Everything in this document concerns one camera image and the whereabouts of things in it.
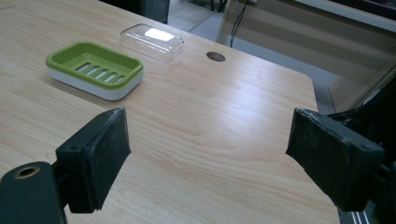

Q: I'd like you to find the black cable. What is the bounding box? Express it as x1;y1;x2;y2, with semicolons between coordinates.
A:
229;2;248;49

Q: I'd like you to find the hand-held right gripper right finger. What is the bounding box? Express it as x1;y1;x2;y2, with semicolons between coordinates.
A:
285;107;386;213

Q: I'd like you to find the clear plastic soap dish lid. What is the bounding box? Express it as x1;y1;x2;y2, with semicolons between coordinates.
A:
120;23;185;63

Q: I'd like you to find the dark cabinet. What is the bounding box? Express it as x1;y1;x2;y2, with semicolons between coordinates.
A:
98;0;171;25

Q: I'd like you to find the light wooden desk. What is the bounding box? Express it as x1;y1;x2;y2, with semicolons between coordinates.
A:
0;0;341;224

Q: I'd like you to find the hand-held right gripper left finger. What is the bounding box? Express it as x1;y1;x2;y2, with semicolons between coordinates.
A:
55;106;132;215

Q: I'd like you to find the green and white soap dish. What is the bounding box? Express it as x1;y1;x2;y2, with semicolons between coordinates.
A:
45;41;145;102

